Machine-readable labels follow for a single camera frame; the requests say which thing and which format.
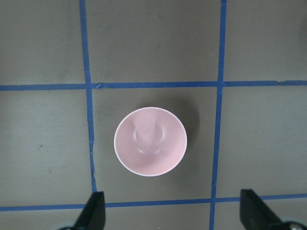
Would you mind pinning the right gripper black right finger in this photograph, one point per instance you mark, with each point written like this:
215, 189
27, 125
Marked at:
255, 214

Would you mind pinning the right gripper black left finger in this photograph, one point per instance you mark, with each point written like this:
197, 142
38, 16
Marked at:
93, 216

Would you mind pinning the small pink bowl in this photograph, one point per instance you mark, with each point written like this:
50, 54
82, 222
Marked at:
150, 141

